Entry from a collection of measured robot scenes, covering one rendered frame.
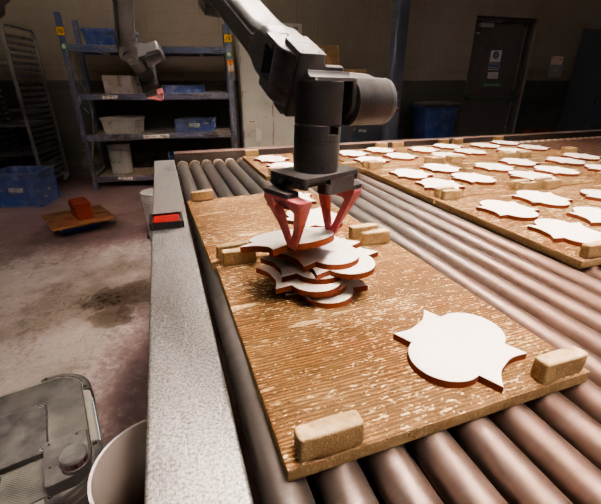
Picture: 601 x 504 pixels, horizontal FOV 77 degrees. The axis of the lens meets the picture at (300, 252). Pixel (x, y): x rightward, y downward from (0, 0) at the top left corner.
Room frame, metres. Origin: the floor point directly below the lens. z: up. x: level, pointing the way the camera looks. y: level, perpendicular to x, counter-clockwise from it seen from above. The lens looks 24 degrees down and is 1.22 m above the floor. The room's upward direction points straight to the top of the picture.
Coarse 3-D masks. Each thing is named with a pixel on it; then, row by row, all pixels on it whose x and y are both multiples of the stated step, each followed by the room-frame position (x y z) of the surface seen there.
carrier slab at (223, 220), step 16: (304, 192) 1.07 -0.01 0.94; (192, 208) 0.92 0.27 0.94; (208, 208) 0.92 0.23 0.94; (224, 208) 0.92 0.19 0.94; (240, 208) 0.92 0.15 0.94; (256, 208) 0.92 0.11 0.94; (336, 208) 0.92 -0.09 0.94; (208, 224) 0.80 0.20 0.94; (224, 224) 0.80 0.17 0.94; (240, 224) 0.80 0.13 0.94; (256, 224) 0.80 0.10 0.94; (272, 224) 0.80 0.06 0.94; (288, 224) 0.80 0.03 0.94; (352, 224) 0.80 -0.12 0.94; (208, 240) 0.70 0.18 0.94; (224, 240) 0.70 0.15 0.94; (240, 240) 0.70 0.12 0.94; (352, 240) 0.70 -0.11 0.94; (208, 256) 0.63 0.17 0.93
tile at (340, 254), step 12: (336, 240) 0.56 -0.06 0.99; (348, 240) 0.56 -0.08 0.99; (288, 252) 0.52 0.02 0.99; (300, 252) 0.52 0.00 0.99; (312, 252) 0.52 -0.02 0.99; (324, 252) 0.52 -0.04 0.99; (336, 252) 0.52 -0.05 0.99; (348, 252) 0.52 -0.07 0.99; (300, 264) 0.48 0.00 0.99; (312, 264) 0.48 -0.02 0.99; (324, 264) 0.48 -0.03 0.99; (336, 264) 0.48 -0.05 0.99; (348, 264) 0.48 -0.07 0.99
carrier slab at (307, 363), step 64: (384, 256) 0.63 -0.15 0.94; (256, 320) 0.42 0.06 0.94; (320, 320) 0.42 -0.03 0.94; (384, 320) 0.42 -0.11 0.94; (512, 320) 0.42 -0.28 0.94; (256, 384) 0.31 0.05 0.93; (320, 384) 0.31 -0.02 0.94; (384, 384) 0.31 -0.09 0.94; (512, 384) 0.31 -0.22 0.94; (576, 384) 0.32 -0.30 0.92; (384, 448) 0.24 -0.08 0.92
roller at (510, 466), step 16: (240, 176) 1.37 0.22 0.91; (256, 192) 1.14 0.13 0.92; (464, 432) 0.27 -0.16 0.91; (480, 432) 0.26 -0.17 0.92; (496, 432) 0.26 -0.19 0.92; (464, 448) 0.26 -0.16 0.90; (480, 448) 0.25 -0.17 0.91; (496, 448) 0.24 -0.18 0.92; (512, 448) 0.24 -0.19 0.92; (480, 464) 0.24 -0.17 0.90; (496, 464) 0.23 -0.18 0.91; (512, 464) 0.23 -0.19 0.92; (528, 464) 0.23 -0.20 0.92; (496, 480) 0.22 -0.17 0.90; (512, 480) 0.22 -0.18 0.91; (528, 480) 0.21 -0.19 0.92; (544, 480) 0.21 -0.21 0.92; (512, 496) 0.21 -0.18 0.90; (528, 496) 0.20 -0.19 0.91; (544, 496) 0.20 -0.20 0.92; (560, 496) 0.20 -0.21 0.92
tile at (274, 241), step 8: (272, 232) 0.57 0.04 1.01; (280, 232) 0.56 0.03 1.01; (304, 232) 0.53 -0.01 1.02; (312, 232) 0.52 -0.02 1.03; (320, 232) 0.51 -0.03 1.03; (328, 232) 0.50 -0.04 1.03; (256, 240) 0.52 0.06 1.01; (264, 240) 0.51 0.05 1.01; (272, 240) 0.50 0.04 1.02; (280, 240) 0.50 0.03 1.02; (304, 240) 0.47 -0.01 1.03; (312, 240) 0.46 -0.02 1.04; (320, 240) 0.46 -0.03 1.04; (328, 240) 0.47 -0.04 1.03; (240, 248) 0.50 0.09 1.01; (248, 248) 0.49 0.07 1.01; (256, 248) 0.49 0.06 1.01; (264, 248) 0.48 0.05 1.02; (272, 248) 0.45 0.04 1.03; (280, 248) 0.46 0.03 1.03; (288, 248) 0.46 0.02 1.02; (304, 248) 0.45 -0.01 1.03
